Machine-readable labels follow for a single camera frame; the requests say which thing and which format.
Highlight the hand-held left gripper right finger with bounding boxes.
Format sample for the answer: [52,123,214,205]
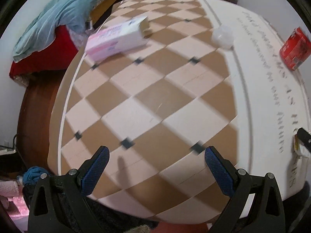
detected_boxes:
[204,146,286,233]

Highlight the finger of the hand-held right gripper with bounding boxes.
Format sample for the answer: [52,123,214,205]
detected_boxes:
[297,127,311,151]

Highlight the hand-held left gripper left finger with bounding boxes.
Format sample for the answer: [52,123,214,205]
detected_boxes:
[28,146,110,233]

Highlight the blue cloth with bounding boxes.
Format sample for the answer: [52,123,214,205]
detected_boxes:
[23,166,50,186]

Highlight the pale slipper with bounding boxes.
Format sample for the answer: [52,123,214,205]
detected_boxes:
[129,224,150,233]

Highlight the table with checkered cloth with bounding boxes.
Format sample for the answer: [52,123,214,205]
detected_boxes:
[47,0,311,225]

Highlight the pink cloth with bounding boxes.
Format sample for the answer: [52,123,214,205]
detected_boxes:
[0,180,30,219]

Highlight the red packet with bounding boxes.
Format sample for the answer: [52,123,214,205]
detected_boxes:
[279,27,311,71]

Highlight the red blanket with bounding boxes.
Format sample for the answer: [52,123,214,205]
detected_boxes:
[9,25,79,79]

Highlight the clear plastic lid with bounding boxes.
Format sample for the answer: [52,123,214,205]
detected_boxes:
[211,25,235,50]

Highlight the pink and white box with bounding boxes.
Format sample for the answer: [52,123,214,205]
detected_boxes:
[86,16,150,62]

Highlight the white floral sheet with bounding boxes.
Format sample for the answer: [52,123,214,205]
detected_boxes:
[69,27,91,50]

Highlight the blue duvet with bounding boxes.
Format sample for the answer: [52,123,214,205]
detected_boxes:
[12,0,136,62]

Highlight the black cable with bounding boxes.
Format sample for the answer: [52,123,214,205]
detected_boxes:
[0,133,25,156]

